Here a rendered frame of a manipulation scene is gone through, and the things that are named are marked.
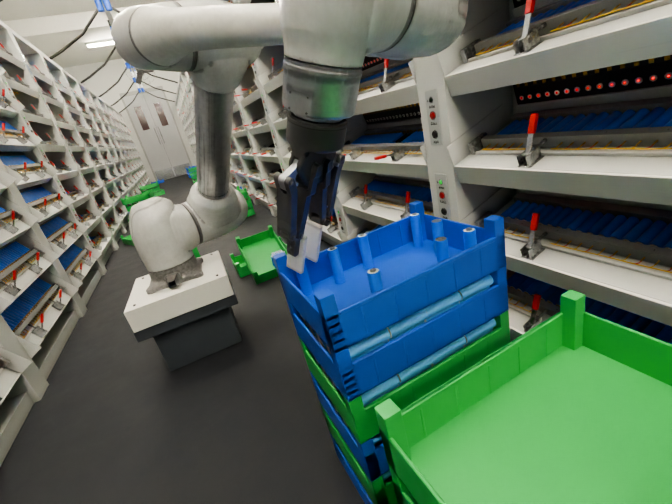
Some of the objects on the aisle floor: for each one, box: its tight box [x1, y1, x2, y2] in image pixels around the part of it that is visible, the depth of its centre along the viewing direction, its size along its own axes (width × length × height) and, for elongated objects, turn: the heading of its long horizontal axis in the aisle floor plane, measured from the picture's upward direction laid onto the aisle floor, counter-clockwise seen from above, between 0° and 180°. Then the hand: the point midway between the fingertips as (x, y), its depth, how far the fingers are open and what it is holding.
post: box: [236, 0, 289, 173], centre depth 198 cm, size 20×9×171 cm, turn 144°
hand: (304, 247), depth 55 cm, fingers open, 3 cm apart
